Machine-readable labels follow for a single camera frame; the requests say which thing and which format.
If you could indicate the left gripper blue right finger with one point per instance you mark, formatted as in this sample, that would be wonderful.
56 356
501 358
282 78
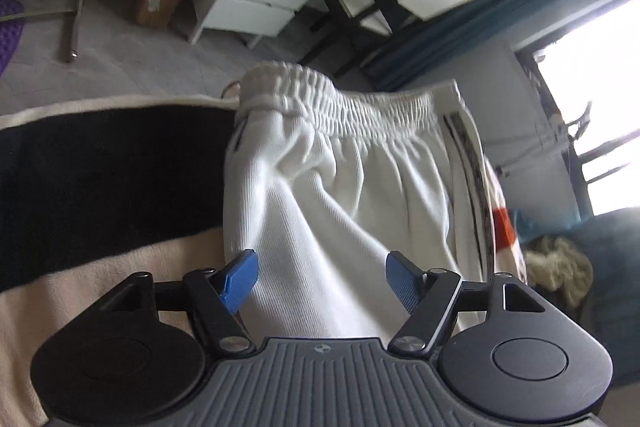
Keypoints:
428 296

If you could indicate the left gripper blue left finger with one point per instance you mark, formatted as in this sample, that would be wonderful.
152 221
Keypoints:
214 298

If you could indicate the white sweatpants with patterned stripe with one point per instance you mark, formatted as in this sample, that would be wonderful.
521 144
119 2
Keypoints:
323 184

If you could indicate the yellow-green knitted garment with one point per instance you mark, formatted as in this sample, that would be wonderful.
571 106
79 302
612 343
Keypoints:
557 265

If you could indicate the striped red black cream blanket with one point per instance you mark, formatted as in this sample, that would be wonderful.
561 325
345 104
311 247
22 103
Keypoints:
92 191

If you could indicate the metal garment steamer stand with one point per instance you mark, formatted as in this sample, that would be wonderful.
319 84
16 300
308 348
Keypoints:
558 138

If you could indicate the chrome curved stand leg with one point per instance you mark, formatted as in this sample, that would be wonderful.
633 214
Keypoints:
74 13

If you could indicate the purple dotted mat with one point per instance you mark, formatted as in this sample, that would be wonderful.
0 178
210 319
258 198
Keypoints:
10 31

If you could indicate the white chair with dark frame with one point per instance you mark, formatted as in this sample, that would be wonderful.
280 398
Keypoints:
376 21

